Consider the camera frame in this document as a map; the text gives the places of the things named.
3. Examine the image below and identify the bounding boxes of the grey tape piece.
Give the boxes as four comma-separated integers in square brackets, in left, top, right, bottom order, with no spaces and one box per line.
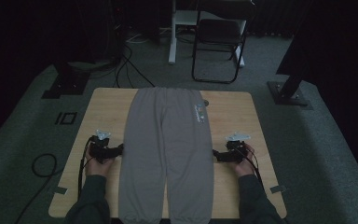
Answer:
[269,184,287,194]
[53,185,68,196]

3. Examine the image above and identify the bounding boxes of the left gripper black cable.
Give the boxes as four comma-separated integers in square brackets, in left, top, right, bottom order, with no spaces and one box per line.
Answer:
[76,137,95,200]

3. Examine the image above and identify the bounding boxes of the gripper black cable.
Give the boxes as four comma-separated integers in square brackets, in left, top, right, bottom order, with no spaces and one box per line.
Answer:
[76,137,95,200]
[238,148,266,191]

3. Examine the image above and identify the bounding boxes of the person's left hand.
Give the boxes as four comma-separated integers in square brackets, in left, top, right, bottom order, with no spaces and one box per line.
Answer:
[84,146,117,179]

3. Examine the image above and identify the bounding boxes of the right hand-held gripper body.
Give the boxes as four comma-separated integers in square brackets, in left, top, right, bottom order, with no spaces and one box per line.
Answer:
[225,132,252,164]

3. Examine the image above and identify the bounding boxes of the grey pants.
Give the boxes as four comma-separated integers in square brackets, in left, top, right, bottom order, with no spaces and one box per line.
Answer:
[117,86,215,224]

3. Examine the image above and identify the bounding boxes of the white desk frame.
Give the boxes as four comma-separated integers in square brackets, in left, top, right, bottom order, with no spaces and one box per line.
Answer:
[168,0,248,68]

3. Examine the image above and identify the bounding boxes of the black floor cable loop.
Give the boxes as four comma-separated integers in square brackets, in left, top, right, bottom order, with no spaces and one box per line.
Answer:
[13,152,63,224]

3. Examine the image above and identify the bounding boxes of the person's right hand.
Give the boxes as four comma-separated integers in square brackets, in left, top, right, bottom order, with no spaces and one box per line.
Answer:
[231,143,256,178]

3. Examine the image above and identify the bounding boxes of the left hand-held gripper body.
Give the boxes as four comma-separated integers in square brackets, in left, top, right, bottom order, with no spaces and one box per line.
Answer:
[88,129,119,164]

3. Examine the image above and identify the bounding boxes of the black folding chair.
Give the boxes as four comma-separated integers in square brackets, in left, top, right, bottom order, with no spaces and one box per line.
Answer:
[191,0,256,85]

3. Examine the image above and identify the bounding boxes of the white floor cable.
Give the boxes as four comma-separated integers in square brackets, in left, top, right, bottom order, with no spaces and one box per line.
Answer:
[126,31,152,45]

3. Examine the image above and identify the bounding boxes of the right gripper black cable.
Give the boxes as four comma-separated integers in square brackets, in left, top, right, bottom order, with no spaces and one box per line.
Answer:
[238,148,266,191]

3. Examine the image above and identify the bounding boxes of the bundle of black floor cables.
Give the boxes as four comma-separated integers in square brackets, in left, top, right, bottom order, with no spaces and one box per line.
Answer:
[113,43,157,89]

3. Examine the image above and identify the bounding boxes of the black stand with base plate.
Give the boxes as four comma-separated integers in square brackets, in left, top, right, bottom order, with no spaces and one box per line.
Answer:
[267,74,314,110]
[41,61,91,100]

